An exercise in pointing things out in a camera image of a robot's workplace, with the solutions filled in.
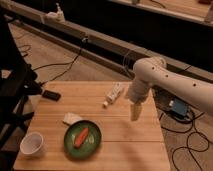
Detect orange carrot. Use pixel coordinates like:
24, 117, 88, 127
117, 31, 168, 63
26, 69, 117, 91
74, 128, 89, 148

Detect green plate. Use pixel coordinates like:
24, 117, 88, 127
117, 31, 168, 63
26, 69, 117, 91
64, 120, 102, 160

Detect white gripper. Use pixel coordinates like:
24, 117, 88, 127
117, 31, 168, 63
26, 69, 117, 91
127, 77, 151, 121

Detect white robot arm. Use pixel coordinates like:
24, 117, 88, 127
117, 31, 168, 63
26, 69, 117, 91
127, 57, 213, 121

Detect white object on rail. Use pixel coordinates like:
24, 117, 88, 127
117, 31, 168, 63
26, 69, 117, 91
45, 4, 65, 22

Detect black stand left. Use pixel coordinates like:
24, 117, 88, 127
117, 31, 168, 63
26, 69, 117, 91
0, 9, 42, 171

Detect white bottle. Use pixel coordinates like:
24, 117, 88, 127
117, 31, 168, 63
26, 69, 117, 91
103, 82, 124, 108

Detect black rectangular device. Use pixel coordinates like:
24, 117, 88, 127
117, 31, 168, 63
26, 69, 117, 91
42, 90, 61, 101

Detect white cup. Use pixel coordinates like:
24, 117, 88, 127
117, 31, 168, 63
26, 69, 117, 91
20, 132, 45, 157

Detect blue box on floor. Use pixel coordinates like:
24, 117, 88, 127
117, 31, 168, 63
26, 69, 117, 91
169, 99, 188, 118

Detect black cable on floor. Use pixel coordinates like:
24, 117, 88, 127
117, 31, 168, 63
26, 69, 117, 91
32, 37, 89, 84

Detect black cables right floor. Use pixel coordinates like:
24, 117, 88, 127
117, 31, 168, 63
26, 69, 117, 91
158, 106, 213, 171

